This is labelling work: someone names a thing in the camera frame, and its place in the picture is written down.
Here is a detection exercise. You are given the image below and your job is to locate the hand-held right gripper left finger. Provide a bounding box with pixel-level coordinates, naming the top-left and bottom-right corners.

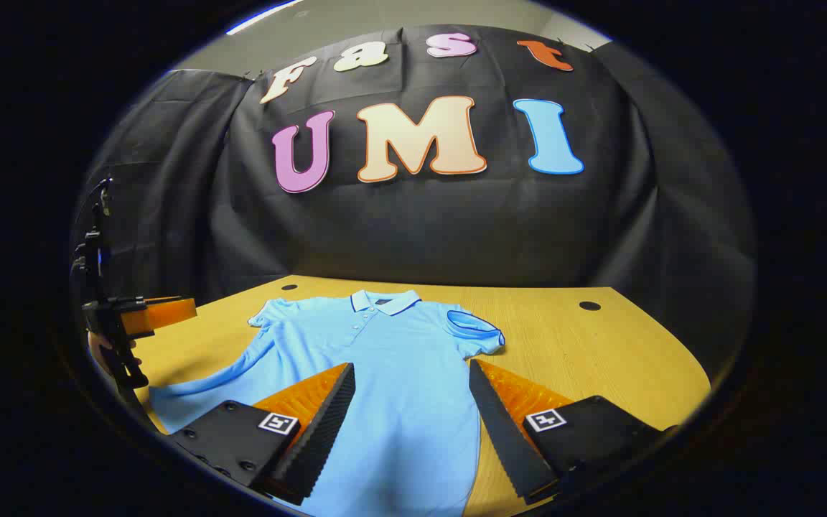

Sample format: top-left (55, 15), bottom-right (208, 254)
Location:
top-left (168, 363), bottom-right (357, 507)

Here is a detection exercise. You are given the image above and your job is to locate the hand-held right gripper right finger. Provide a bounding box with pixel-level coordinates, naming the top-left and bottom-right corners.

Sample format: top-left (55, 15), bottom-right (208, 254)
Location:
top-left (468, 359), bottom-right (680, 505)

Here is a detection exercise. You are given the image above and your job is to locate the light blue polo T-shirt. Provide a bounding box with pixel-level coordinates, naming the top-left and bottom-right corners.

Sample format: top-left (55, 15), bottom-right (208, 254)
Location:
top-left (148, 289), bottom-right (506, 517)

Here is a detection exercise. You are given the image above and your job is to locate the black backdrop cloth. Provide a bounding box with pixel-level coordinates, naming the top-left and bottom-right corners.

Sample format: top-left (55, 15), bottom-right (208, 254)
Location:
top-left (73, 25), bottom-right (755, 381)

